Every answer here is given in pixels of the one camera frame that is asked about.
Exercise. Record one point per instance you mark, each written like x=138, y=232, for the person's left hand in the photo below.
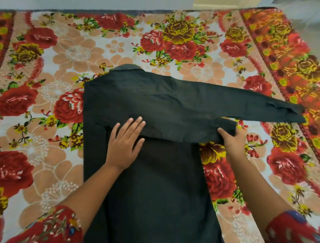
x=122, y=150

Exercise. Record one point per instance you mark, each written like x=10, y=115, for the person's right hand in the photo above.
x=233, y=146

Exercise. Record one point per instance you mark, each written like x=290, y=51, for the black shirt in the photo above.
x=162, y=187

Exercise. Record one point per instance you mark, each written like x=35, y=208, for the bed with floral sheet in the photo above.
x=50, y=150

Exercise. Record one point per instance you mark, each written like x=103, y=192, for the person's right forearm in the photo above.
x=257, y=192

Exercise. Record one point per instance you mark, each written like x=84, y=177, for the person's left forearm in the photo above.
x=90, y=195

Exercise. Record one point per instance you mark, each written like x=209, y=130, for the red floral dress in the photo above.
x=50, y=230

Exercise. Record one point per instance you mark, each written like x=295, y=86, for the cream door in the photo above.
x=225, y=3

